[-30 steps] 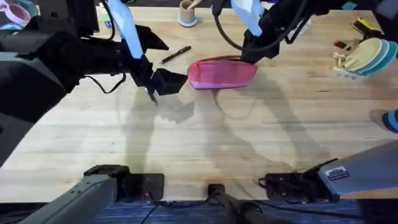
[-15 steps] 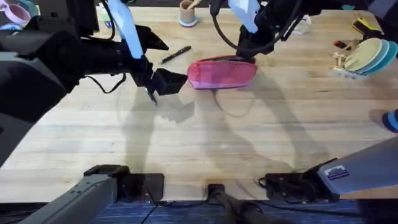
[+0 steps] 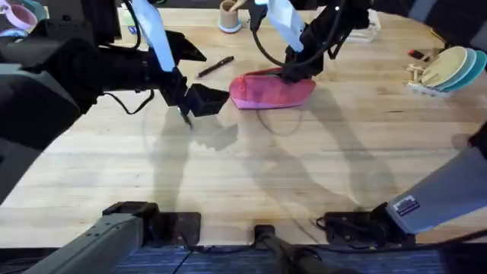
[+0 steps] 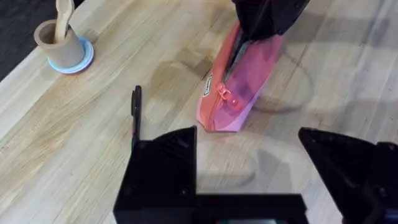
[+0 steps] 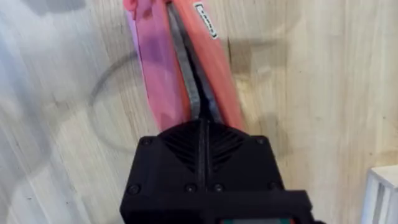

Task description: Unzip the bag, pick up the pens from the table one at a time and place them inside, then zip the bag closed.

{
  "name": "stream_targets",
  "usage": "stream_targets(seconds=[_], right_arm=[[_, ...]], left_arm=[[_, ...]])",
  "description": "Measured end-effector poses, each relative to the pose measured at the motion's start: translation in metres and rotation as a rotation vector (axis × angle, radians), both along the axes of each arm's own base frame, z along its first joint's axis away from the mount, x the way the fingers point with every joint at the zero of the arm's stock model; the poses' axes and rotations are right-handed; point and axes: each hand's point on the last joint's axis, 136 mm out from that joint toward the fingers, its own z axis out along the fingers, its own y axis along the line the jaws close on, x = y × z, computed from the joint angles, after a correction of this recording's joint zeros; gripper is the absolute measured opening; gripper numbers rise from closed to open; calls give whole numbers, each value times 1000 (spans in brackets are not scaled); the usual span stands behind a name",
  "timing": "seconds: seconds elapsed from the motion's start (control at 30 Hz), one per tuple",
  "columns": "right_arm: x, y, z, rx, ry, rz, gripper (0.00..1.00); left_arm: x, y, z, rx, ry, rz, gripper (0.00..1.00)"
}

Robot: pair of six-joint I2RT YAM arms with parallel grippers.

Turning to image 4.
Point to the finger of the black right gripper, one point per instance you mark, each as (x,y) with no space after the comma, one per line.
(280,15)
(248,17)

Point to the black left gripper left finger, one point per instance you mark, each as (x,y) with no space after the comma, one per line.
(161,174)

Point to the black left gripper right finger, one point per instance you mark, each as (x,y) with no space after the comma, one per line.
(351,174)

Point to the pink zip bag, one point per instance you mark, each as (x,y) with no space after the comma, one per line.
(241,87)

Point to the black pen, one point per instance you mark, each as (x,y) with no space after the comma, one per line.
(136,109)

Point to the light blue coaster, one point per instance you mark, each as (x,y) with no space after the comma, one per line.
(87,57)

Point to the tan round cup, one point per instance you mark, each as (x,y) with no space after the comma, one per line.
(65,51)

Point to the wooden spoon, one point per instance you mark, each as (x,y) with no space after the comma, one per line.
(63,21)

